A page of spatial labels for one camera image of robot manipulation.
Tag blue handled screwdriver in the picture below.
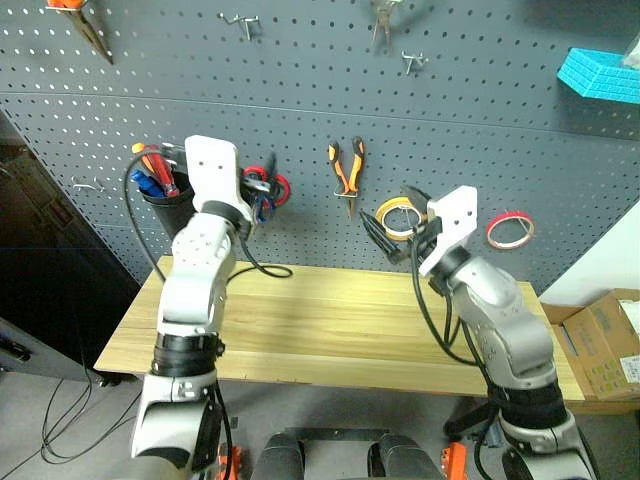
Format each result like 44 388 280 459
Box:
129 168 166 199

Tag orange black needle nose pliers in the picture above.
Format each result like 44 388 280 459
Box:
327 135 366 220

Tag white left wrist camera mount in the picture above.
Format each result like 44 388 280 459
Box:
184 134 254 221

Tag long nose pliers orange handle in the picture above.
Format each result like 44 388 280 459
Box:
45 0 115 66

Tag cyan plastic basket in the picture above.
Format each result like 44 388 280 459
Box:
556 47 640 105

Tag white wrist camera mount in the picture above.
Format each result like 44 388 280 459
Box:
184 134 254 221
418 185 479 278

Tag black floor cable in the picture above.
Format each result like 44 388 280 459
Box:
0 369 144 480

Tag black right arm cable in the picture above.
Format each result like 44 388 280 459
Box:
409 234 501 480

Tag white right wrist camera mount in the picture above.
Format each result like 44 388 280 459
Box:
418 185 479 278

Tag orange plastic clamp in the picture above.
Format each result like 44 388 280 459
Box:
218 444 244 480
440 442 469 480

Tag grey metal pegboard wall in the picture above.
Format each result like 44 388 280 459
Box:
0 0 640 296

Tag red handled screwdriver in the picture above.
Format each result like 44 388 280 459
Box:
142 149 181 198

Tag silver wire peg hook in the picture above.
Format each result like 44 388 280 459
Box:
504 209 534 236
72 175 106 194

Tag silver double prong hook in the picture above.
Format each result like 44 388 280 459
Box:
217 12 261 41
401 49 430 76

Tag red tape roll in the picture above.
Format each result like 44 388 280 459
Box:
485 211 536 251

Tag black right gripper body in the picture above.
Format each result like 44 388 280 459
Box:
411 215 444 254

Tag yellow tape roll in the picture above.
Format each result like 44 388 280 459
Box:
374 196 431 242

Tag black plastic tool cup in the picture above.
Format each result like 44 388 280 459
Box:
139 169 199 241

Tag black table leg base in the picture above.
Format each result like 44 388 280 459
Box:
443 399 496 439

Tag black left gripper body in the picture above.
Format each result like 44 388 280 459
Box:
241 172 273 224

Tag red handled scissors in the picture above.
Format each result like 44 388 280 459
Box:
243 164 292 209

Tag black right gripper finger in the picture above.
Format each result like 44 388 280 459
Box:
358 209 409 266
399 184 433 211

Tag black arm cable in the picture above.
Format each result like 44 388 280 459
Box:
123 146 294 282
409 234 501 480

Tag brown cardboard box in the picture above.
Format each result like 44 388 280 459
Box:
539 288 640 401

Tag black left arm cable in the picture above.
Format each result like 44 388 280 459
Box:
123 146 294 282

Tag grey cabinet with black handle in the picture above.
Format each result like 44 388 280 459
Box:
0 315 101 384

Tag dark grey rounded shape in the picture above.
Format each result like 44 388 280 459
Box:
369 432 444 480
252 432 306 480

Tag black flat bar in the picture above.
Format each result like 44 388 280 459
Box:
284 427 391 444

